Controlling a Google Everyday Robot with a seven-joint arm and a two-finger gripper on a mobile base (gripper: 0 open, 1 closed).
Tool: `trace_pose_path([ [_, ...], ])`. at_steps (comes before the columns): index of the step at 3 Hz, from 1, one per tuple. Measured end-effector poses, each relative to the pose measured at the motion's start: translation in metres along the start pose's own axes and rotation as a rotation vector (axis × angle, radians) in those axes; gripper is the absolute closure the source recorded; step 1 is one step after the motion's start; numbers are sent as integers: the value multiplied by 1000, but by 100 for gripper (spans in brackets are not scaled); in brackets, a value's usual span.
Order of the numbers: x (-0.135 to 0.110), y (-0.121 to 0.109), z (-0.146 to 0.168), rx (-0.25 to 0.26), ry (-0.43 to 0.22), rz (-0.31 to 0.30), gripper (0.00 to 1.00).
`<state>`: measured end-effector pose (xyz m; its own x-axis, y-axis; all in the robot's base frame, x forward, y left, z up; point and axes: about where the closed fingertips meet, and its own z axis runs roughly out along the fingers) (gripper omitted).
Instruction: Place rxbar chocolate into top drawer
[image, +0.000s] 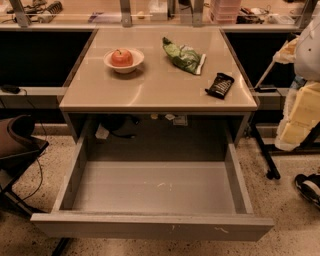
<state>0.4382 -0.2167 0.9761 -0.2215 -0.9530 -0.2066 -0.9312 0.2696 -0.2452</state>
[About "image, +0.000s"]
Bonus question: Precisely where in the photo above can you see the green chip bag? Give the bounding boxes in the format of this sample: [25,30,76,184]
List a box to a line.
[162,37,206,75]

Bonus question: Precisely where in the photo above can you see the dark brown chair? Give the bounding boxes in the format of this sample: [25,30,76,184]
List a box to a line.
[0,115,49,218]

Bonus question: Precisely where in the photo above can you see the black table leg frame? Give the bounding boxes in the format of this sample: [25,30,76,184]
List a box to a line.
[250,123,320,180]

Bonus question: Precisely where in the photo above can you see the white stick with black base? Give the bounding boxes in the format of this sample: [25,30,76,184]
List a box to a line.
[254,61,277,93]

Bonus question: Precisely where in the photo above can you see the open grey drawer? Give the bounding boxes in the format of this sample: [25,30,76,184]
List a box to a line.
[31,134,274,241]

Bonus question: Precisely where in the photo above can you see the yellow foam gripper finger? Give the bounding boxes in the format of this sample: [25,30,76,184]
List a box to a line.
[279,82,320,144]
[273,38,298,64]

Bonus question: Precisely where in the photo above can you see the black and white shoe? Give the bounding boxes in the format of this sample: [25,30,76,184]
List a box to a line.
[295,174,320,209]

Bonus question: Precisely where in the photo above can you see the beige cabinet with drawer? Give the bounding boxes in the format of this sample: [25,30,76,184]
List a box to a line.
[60,26,258,139]

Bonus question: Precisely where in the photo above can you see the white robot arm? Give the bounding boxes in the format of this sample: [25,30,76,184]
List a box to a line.
[273,16,320,151]

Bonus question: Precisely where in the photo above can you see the black device on shelf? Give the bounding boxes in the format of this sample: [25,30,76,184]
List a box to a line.
[0,85,21,94]

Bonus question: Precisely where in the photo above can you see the white ceramic bowl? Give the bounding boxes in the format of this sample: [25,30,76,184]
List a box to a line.
[103,48,144,74]

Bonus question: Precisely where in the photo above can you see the pink stacked plastic bins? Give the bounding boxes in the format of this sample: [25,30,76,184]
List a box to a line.
[209,0,241,24]

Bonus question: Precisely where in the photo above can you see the red apple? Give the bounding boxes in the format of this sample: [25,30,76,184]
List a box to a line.
[111,49,133,67]

